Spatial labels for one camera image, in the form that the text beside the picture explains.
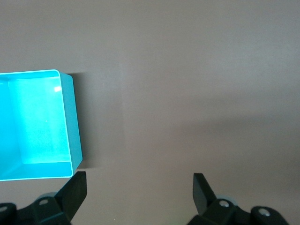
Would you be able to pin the brown table mat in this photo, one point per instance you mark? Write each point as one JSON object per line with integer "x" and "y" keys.
{"x": 175, "y": 82}

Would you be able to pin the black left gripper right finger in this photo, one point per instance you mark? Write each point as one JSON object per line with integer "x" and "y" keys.
{"x": 201, "y": 194}

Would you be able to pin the teal plastic storage box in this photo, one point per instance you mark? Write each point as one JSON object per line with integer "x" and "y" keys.
{"x": 35, "y": 122}

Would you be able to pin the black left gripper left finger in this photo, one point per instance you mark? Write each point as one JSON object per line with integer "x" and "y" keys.
{"x": 72, "y": 192}

